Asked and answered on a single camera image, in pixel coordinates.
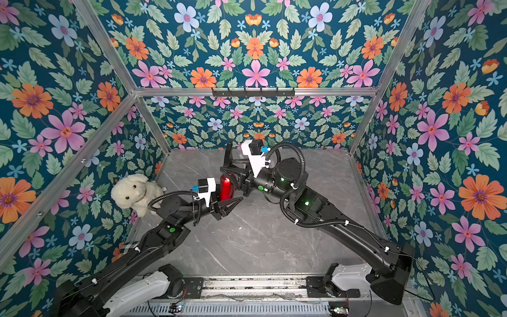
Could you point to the black hook rail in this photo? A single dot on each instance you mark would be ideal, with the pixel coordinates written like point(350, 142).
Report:
point(252, 92)

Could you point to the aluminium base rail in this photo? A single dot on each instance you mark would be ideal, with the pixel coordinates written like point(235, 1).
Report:
point(240, 289)

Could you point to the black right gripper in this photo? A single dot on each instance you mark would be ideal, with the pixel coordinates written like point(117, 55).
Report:
point(243, 177)

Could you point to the aluminium frame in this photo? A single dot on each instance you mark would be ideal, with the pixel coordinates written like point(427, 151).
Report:
point(81, 108)

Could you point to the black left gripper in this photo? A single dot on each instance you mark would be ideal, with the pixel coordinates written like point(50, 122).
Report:
point(223, 212)

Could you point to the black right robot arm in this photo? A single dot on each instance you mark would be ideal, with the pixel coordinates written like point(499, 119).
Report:
point(280, 171)

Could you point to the white plush teddy bear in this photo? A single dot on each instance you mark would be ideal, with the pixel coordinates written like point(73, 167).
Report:
point(135, 192)

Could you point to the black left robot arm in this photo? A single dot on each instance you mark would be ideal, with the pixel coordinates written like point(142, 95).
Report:
point(111, 292)

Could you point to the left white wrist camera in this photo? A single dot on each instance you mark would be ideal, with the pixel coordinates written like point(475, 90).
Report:
point(204, 189)

